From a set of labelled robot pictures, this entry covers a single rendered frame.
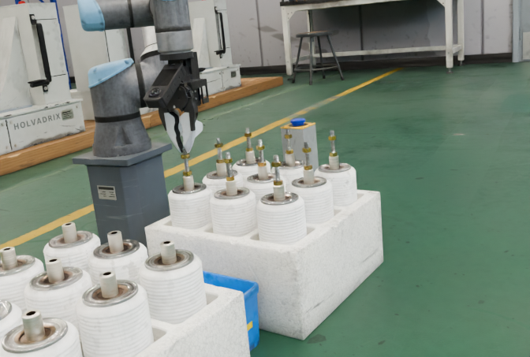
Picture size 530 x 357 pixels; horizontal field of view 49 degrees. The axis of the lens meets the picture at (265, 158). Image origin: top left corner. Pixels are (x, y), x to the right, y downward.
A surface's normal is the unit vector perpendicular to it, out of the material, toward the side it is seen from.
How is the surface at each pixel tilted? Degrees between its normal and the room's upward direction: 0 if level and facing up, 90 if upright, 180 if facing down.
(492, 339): 0
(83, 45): 90
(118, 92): 92
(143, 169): 90
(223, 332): 90
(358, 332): 0
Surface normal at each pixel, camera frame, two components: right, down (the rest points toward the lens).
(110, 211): -0.45, 0.25
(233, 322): 0.83, 0.05
